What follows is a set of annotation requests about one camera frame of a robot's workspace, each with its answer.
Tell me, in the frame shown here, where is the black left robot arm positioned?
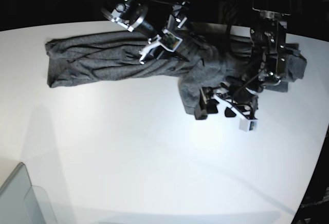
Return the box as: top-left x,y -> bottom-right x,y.
194,0 -> 291,120

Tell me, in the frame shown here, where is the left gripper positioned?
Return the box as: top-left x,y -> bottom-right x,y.
194,76 -> 260,120

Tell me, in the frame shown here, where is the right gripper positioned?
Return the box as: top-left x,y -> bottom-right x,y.
139,1 -> 205,65

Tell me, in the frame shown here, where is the grey tray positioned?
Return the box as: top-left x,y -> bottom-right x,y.
1,162 -> 58,224

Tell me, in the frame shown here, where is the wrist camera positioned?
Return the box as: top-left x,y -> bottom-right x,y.
239,119 -> 258,132
160,29 -> 183,52

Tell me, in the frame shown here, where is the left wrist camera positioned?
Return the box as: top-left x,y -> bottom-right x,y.
239,119 -> 258,132

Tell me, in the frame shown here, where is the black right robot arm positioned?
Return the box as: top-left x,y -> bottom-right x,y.
101,0 -> 204,65

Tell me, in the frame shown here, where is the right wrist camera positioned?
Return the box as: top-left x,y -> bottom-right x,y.
160,29 -> 183,52

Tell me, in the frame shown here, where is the grey t-shirt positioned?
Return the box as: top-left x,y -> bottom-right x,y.
45,23 -> 308,116

